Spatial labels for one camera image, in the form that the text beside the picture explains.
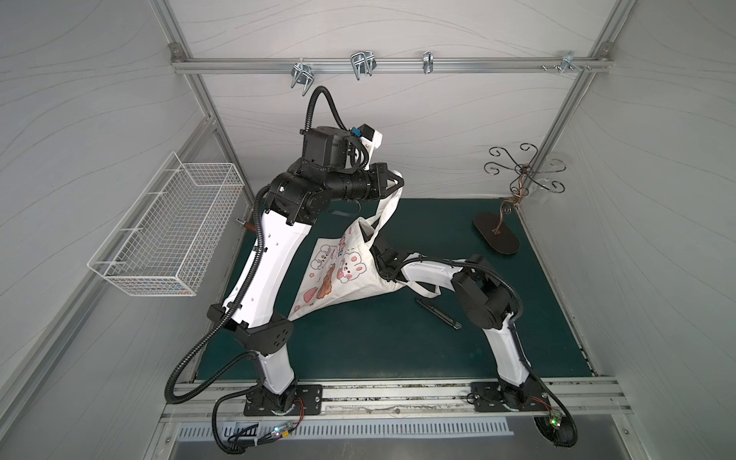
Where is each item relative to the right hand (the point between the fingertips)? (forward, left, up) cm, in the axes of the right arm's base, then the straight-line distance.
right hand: (340, 280), depth 90 cm
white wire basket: (-4, +40, +26) cm, 48 cm away
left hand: (+1, -18, +41) cm, 45 cm away
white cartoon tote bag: (-3, -2, +14) cm, 14 cm away
